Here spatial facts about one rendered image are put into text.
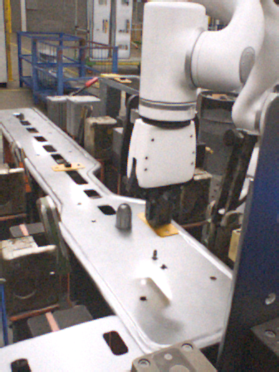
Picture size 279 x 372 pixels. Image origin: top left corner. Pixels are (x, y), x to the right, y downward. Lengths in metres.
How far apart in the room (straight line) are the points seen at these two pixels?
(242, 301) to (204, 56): 0.30
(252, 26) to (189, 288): 0.39
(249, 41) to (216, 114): 3.21
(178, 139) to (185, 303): 0.24
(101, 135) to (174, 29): 0.73
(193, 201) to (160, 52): 0.43
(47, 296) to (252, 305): 0.36
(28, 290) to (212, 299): 0.29
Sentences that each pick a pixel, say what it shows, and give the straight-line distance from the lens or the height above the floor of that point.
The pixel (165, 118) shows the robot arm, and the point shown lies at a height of 1.26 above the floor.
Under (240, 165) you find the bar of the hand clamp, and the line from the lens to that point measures 0.73.
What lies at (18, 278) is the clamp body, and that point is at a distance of 0.69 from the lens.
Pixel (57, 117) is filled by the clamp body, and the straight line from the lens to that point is 1.67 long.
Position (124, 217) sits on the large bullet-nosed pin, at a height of 1.03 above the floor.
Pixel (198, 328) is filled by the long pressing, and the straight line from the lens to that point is 0.60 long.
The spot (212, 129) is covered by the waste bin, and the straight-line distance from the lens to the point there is 3.83.
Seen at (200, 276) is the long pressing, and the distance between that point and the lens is 0.70.
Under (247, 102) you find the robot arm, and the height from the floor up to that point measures 1.19.
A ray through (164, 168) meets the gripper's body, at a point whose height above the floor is 1.18.
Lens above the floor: 1.40
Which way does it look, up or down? 23 degrees down
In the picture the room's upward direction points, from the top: 4 degrees clockwise
